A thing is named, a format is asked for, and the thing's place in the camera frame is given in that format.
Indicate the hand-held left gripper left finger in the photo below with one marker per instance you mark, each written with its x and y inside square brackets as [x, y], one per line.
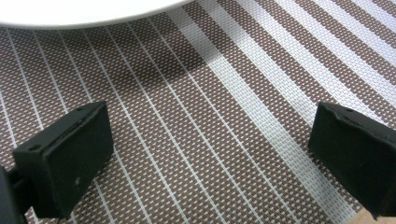
[68, 161]

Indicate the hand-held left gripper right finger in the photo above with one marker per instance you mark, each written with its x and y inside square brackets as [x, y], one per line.
[358, 152]

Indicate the brown white striped woven placemat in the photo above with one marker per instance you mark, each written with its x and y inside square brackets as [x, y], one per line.
[199, 118]

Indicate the white plate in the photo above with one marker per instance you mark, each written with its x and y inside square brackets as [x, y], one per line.
[77, 11]

